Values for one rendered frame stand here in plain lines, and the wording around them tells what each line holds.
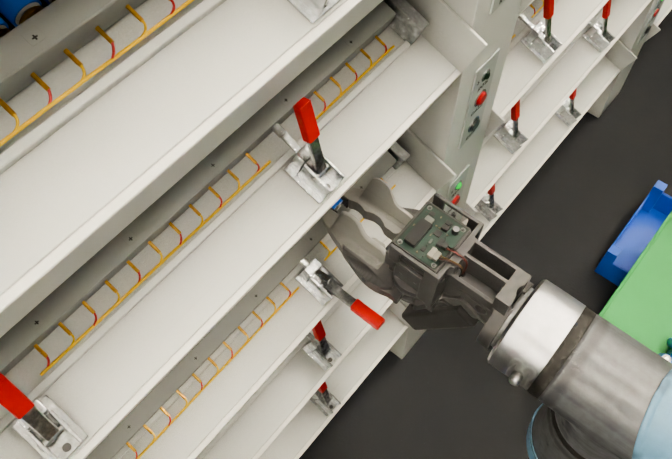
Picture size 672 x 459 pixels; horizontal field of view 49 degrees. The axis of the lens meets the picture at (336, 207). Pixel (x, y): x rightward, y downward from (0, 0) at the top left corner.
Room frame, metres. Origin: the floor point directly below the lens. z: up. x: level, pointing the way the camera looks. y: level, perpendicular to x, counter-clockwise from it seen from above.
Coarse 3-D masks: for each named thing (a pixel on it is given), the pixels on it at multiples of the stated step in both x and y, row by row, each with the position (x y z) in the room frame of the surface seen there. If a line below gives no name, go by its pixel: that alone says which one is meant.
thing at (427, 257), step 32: (416, 224) 0.33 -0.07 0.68; (448, 224) 0.33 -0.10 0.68; (480, 224) 0.33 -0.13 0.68; (416, 256) 0.30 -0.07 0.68; (448, 256) 0.30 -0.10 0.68; (480, 256) 0.31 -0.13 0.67; (416, 288) 0.30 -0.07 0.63; (448, 288) 0.29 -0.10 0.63; (480, 288) 0.28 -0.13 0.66; (512, 288) 0.27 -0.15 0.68; (480, 320) 0.27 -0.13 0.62
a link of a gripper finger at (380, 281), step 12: (348, 252) 0.34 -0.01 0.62; (360, 264) 0.33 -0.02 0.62; (384, 264) 0.32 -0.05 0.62; (360, 276) 0.32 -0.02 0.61; (372, 276) 0.31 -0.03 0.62; (384, 276) 0.31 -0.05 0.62; (372, 288) 0.30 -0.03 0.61; (384, 288) 0.30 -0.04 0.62; (396, 288) 0.30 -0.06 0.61; (396, 300) 0.29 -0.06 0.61
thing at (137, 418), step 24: (384, 168) 0.46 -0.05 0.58; (312, 240) 0.37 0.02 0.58; (288, 264) 0.34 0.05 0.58; (264, 288) 0.32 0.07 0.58; (240, 312) 0.29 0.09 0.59; (216, 336) 0.27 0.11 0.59; (192, 360) 0.24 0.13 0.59; (168, 384) 0.22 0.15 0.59; (144, 408) 0.20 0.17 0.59; (120, 432) 0.18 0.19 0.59; (96, 456) 0.16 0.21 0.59
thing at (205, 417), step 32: (416, 160) 0.48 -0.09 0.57; (416, 192) 0.45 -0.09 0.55; (320, 256) 0.37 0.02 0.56; (288, 288) 0.33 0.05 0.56; (256, 320) 0.30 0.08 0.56; (288, 320) 0.30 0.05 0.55; (224, 352) 0.26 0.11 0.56; (256, 352) 0.26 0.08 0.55; (288, 352) 0.27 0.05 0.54; (192, 384) 0.23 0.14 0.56; (224, 384) 0.23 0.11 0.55; (256, 384) 0.24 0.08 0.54; (192, 416) 0.20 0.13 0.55; (224, 416) 0.20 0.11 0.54; (160, 448) 0.17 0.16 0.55; (192, 448) 0.17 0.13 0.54
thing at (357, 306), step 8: (328, 288) 0.33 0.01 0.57; (336, 288) 0.33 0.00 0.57; (336, 296) 0.32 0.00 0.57; (344, 296) 0.32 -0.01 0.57; (352, 304) 0.31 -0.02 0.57; (360, 304) 0.31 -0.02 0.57; (360, 312) 0.30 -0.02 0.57; (368, 312) 0.30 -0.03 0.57; (368, 320) 0.29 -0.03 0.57; (376, 320) 0.29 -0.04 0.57; (384, 320) 0.29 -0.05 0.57; (376, 328) 0.28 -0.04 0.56
